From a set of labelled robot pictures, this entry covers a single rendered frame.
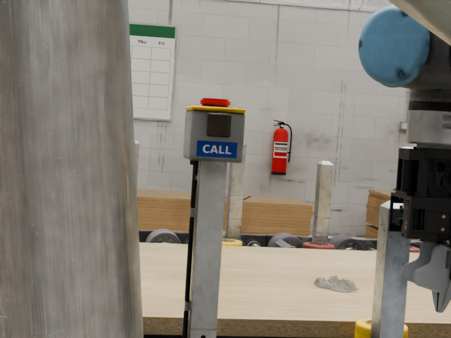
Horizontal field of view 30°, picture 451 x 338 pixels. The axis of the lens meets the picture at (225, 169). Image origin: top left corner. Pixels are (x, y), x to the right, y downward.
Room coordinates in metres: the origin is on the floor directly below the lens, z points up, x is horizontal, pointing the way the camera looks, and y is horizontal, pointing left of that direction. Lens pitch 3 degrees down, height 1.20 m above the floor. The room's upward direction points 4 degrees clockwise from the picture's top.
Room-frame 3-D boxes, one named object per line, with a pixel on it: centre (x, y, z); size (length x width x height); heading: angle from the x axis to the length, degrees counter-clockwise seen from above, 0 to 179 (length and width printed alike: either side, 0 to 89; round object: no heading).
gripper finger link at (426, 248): (1.10, -0.27, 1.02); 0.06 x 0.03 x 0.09; 100
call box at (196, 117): (1.11, 0.02, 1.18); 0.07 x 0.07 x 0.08; 10
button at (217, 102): (1.11, 0.02, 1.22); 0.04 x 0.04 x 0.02
